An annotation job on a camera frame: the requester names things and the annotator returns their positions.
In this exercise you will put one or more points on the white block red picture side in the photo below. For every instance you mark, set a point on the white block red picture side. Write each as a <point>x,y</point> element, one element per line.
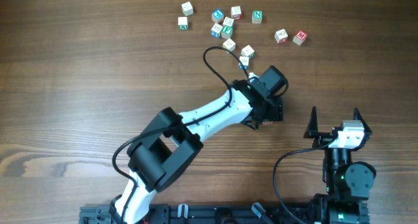
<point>281,36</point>

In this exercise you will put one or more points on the block with blue X side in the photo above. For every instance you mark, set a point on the block with blue X side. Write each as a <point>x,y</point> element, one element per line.
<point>244,62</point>

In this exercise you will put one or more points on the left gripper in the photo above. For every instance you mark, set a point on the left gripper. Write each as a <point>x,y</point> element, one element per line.
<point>278,114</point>

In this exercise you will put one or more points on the green letter F block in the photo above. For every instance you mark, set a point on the green letter F block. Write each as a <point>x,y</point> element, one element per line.
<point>226,32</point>

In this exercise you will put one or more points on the plain white wooden block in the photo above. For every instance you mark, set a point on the plain white wooden block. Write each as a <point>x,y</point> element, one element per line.
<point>187,8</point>

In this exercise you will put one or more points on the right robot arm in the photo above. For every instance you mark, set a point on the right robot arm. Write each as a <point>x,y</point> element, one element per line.
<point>348,183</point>

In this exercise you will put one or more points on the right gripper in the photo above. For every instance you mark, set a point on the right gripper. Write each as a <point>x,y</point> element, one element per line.
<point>311,132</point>

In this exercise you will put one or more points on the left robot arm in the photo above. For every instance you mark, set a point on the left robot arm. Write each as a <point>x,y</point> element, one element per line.
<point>160,154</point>

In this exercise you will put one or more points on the white block green N side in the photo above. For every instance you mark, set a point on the white block green N side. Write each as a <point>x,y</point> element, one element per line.
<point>248,51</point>

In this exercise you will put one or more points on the yellow bordered block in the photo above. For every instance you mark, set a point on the yellow bordered block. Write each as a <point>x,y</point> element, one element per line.
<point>229,44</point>

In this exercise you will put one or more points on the blue letter P block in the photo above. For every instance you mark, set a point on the blue letter P block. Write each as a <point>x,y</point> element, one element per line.
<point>217,16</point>

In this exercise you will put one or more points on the red letter M block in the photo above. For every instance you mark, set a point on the red letter M block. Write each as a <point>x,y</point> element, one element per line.
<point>300,37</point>

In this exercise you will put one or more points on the green letter N block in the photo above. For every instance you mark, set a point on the green letter N block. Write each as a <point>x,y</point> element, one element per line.
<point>257,16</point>

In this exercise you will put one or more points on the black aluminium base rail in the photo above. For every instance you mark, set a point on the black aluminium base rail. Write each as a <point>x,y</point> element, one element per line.
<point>228,214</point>

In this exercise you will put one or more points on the block with green letter side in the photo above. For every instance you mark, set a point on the block with green letter side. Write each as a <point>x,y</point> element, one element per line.
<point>183,23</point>

